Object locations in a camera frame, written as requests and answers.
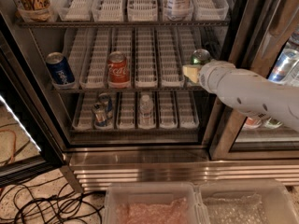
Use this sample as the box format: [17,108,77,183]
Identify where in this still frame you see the red Coca-Cola can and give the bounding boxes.
[107,51,129,83]

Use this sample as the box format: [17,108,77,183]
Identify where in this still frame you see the clear bin with pink wrap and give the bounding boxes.
[103,182,210,224]

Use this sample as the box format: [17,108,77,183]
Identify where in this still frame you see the clear bin with bubble wrap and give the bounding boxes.
[200,180,299,224]

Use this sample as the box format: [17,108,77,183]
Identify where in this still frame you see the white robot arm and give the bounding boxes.
[182,60,299,132]

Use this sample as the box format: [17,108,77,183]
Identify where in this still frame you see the silver blue can behind door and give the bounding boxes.
[268,49,299,83]

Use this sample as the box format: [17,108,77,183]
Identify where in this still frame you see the blue silver energy can front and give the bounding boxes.
[92,103,107,128]

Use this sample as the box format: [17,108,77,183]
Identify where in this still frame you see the bottom wire shelf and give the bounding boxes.
[70,127,199,133]

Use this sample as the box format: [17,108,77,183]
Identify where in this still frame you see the blue silver energy can rear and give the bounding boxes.
[98,93,113,119]

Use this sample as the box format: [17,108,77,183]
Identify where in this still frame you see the blue Pepsi can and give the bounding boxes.
[46,52,75,85]

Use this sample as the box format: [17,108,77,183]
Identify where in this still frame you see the green soda can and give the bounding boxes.
[191,49,211,64]

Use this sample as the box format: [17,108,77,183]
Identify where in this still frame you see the wire shelf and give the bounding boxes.
[15,19,230,28]
[70,127,199,133]
[50,85,206,93]

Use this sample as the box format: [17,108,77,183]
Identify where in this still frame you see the top wire shelf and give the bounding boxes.
[15,19,230,28]

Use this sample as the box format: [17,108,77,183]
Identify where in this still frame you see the blue silver energy can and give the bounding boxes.
[98,93,113,119]
[92,103,107,128]

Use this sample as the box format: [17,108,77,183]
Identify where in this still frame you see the stainless steel fridge body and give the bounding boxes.
[0,0,298,192]

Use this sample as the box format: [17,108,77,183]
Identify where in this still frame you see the clear plastic water bottle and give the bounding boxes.
[139,94,153,127]

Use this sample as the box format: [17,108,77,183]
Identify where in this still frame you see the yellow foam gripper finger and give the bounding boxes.
[183,64,202,83]

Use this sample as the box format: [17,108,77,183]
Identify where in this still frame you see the black floor cables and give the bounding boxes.
[0,175,104,224]

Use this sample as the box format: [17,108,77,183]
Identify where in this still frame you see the open fridge glass door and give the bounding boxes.
[0,16,63,188]

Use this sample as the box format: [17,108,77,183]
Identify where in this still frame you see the middle wire shelf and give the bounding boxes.
[50,85,206,93]

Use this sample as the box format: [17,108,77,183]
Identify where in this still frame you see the orange floor cable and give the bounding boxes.
[0,128,17,166]

